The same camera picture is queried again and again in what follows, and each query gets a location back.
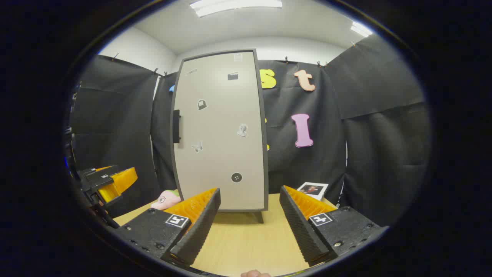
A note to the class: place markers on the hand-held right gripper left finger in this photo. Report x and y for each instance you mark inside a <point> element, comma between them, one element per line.
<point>200,231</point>

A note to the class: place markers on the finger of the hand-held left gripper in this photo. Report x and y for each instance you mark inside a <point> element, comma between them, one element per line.
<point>119,179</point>

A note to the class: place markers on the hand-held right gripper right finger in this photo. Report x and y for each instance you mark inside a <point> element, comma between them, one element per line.
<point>301,231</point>

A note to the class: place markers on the dark grey cabinet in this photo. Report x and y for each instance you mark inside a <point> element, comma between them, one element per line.
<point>260,216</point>

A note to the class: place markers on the grey cabinet door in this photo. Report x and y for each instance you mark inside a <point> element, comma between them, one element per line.
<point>219,115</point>

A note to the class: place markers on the white photo cover book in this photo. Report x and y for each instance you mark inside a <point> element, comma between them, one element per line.
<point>313,190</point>

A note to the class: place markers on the pink plush toy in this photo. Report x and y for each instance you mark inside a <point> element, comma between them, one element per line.
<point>167,200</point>

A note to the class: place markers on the ceiling light panel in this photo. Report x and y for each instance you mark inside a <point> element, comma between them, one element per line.
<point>236,5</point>
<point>360,29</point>

